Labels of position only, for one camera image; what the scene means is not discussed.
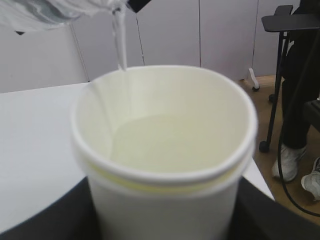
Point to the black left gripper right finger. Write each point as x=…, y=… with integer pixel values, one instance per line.
x=257, y=217

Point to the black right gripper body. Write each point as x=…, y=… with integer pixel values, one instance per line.
x=137, y=5

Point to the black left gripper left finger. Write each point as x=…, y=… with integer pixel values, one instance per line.
x=72, y=217

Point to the clear water bottle green label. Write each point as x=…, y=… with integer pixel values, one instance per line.
x=39, y=15

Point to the white paper cup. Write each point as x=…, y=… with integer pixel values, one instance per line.
x=163, y=148

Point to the grey white right sneaker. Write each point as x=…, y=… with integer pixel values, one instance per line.
x=311, y=182

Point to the white left sneaker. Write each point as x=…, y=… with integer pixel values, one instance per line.
x=290, y=161

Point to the white partition foot caster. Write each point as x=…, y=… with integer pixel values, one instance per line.
x=253, y=80

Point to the person in black clothes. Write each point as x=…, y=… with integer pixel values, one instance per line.
x=296, y=128

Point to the black chair frame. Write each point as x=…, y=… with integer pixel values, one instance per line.
x=283, y=22

